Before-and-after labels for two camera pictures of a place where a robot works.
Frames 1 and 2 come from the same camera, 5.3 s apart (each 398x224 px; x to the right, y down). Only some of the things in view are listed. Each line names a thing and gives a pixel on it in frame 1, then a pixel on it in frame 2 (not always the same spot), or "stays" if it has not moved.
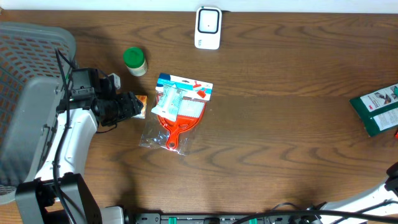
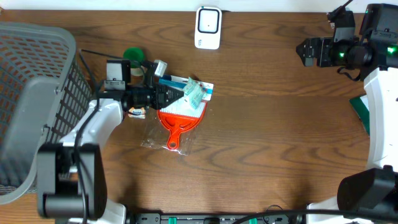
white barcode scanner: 208,28 stays
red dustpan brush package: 176,136 stays
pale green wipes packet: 168,107 to 195,91
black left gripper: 131,105 to 158,96
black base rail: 237,218 stays
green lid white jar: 134,59 stays
